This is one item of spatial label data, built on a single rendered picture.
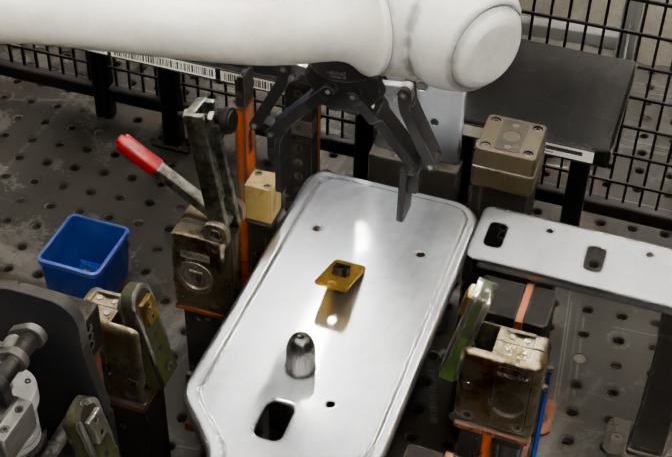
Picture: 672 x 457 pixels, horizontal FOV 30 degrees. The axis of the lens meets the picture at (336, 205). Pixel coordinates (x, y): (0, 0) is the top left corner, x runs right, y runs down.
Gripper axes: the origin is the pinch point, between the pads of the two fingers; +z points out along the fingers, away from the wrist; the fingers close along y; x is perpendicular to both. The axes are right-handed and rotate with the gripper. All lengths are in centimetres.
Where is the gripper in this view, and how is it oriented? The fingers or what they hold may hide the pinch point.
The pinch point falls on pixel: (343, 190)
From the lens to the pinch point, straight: 133.6
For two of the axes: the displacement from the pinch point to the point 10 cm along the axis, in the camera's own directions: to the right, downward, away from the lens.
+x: 3.3, -6.1, 7.2
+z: -0.2, 7.6, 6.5
